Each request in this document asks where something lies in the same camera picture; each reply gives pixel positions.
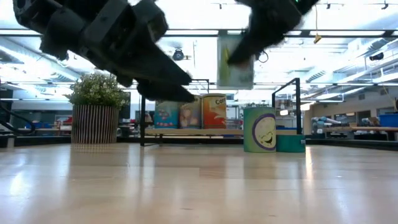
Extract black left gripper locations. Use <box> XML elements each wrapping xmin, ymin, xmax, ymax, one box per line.
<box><xmin>67</xmin><ymin>0</ymin><xmax>197</xmax><ymax>103</ymax></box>

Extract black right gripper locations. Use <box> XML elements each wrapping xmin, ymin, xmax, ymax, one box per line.
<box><xmin>226</xmin><ymin>0</ymin><xmax>322</xmax><ymax>67</ymax></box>

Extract white mixed vegetables can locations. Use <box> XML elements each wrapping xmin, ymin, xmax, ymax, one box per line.
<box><xmin>216</xmin><ymin>34</ymin><xmax>256</xmax><ymax>91</ymax></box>

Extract teal cherries can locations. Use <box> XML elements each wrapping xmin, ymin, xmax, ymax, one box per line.
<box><xmin>154</xmin><ymin>100</ymin><xmax>180</xmax><ymax>130</ymax></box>

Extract purple peach can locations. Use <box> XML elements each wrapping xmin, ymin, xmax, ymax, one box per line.
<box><xmin>178</xmin><ymin>95</ymin><xmax>203</xmax><ymax>130</ymax></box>

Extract red orange corn can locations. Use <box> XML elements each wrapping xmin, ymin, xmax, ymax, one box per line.
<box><xmin>201</xmin><ymin>93</ymin><xmax>228</xmax><ymax>130</ymax></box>

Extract green oranges can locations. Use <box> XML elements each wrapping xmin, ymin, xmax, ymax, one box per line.
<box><xmin>243</xmin><ymin>106</ymin><xmax>277</xmax><ymax>154</ymax></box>

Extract overhead light bar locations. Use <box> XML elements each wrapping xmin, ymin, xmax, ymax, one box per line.
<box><xmin>160</xmin><ymin>29</ymin><xmax>398</xmax><ymax>39</ymax></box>

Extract potted plant striped pot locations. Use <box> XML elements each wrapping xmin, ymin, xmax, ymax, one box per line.
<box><xmin>64</xmin><ymin>72</ymin><xmax>131</xmax><ymax>145</ymax></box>

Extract teal box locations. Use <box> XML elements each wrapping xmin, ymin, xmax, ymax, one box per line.
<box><xmin>275</xmin><ymin>134</ymin><xmax>307</xmax><ymax>154</ymax></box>

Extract metal-legged wooden workbench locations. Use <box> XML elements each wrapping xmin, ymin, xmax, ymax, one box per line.
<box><xmin>313</xmin><ymin>125</ymin><xmax>398</xmax><ymax>141</ymax></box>

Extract blue storage bin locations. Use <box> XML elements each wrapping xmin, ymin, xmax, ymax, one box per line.
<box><xmin>378</xmin><ymin>113</ymin><xmax>398</xmax><ymax>128</ymax></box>

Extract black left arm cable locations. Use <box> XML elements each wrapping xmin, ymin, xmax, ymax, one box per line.
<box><xmin>0</xmin><ymin>101</ymin><xmax>37</xmax><ymax>136</ymax></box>

